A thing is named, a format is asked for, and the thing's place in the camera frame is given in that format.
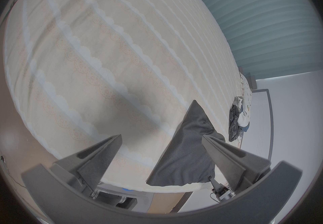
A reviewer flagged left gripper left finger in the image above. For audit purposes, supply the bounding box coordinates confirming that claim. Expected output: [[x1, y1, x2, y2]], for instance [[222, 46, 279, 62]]
[[52, 134, 123, 193]]

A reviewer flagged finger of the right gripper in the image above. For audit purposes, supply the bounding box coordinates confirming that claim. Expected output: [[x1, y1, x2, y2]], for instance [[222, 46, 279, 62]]
[[208, 176, 220, 189]]

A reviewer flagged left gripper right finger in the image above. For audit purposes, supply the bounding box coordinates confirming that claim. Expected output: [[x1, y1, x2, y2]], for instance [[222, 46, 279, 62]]
[[201, 135, 272, 191]]

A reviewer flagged black T-shirt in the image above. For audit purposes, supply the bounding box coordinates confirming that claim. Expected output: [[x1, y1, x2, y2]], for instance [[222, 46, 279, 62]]
[[146, 100, 226, 187]]

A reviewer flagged pile of clothes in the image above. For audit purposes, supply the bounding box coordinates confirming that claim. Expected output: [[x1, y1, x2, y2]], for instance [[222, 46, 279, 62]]
[[233, 96, 251, 137]]

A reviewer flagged bed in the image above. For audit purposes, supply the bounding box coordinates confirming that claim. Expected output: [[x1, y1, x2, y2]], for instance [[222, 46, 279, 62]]
[[3, 0, 274, 193]]

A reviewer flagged white printed pillow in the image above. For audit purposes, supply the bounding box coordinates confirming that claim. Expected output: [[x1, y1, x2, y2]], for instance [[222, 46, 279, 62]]
[[238, 72, 253, 120]]

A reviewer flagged grey bedside table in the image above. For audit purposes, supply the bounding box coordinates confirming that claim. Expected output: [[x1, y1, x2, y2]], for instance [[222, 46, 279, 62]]
[[238, 66, 257, 90]]

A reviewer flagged blue-green curtain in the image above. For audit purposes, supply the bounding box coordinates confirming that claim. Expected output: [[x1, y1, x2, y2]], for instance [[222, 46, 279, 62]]
[[199, 0, 318, 79]]

